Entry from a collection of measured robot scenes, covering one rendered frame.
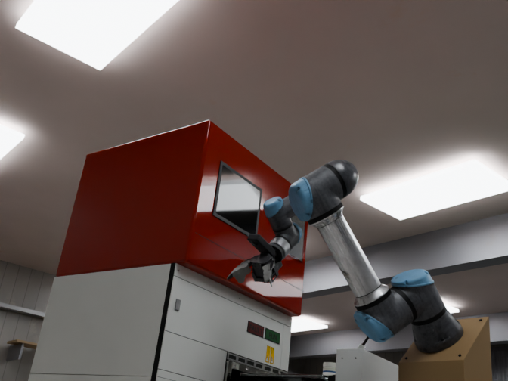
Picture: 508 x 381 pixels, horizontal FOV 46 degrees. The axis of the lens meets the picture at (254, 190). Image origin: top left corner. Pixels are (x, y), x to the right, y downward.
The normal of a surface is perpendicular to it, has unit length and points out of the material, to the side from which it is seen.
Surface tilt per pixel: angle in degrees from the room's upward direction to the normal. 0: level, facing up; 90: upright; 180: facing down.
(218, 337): 90
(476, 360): 90
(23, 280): 90
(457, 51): 180
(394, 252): 90
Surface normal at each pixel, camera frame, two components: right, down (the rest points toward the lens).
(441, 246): -0.77, -0.34
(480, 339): 0.66, -0.25
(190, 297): 0.82, -0.15
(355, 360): -0.57, -0.39
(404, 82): -0.11, 0.91
